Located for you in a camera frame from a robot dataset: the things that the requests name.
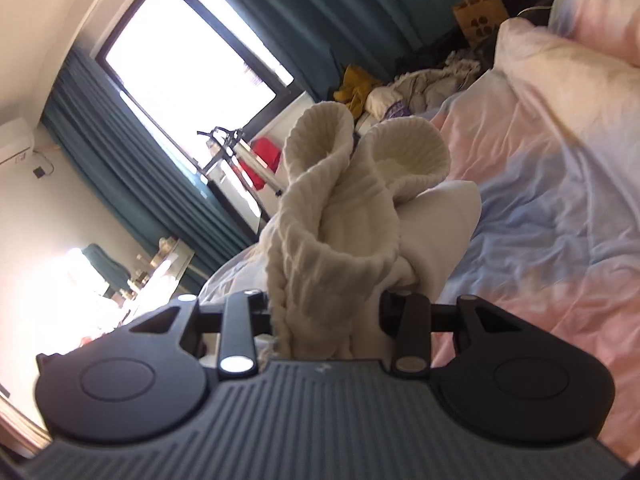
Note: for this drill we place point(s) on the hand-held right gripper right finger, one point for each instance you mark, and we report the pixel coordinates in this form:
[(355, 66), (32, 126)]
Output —
[(407, 325)]

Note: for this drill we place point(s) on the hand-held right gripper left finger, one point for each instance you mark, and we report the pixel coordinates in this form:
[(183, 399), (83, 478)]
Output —
[(240, 320)]

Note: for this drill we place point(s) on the cream sweatpants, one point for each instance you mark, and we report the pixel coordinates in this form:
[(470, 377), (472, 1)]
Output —
[(325, 240)]

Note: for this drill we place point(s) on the pile of light clothes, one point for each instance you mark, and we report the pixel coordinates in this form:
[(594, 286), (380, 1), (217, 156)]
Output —
[(430, 85)]

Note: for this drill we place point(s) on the white vanity desk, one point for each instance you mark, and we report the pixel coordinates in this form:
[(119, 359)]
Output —
[(181, 265)]

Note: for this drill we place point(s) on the gold tissue box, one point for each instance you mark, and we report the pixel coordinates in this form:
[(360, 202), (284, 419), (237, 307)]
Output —
[(165, 250)]

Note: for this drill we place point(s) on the black framed white board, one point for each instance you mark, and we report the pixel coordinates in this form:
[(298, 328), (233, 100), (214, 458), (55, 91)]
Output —
[(235, 200)]

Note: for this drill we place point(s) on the wavy framed mirror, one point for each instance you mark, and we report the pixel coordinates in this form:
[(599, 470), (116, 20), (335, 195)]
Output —
[(107, 262)]

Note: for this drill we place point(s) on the red garment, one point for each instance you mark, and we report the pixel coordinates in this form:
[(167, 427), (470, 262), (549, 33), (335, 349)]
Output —
[(265, 160)]

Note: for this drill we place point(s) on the pastel pink duvet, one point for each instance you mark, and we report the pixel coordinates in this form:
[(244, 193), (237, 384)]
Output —
[(550, 185)]

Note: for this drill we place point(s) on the yellow cloth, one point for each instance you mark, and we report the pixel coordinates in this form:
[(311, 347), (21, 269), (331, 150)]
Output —
[(357, 87)]

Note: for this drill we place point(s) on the black framed window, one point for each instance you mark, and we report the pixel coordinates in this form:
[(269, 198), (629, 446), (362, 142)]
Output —
[(190, 60)]

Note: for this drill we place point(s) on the white air conditioner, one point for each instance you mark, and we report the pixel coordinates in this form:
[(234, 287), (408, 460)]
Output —
[(15, 142)]

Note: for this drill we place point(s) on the brown paper bag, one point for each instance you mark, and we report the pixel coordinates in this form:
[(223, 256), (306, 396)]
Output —
[(480, 17)]

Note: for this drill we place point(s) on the pastel pillow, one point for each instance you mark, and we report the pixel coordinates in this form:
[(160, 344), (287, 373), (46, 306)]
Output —
[(600, 5)]

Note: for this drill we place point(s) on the black wall socket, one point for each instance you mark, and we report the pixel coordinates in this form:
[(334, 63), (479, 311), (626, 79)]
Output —
[(38, 171)]

